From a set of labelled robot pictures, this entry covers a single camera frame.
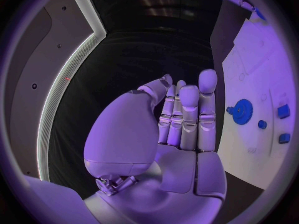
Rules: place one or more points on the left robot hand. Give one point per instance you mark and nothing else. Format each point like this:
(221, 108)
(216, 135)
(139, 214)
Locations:
(130, 134)

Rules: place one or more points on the blue thin peg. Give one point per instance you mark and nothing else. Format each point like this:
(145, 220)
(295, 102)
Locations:
(261, 15)

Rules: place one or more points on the white task board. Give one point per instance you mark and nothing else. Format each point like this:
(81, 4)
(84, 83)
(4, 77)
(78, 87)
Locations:
(252, 74)

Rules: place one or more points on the blue gear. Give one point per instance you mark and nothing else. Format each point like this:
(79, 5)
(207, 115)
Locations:
(243, 112)

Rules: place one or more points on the blue block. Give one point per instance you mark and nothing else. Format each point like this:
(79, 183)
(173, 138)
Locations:
(283, 111)
(284, 138)

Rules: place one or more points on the blue short cylinder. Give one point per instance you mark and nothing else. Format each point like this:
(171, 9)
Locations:
(262, 124)

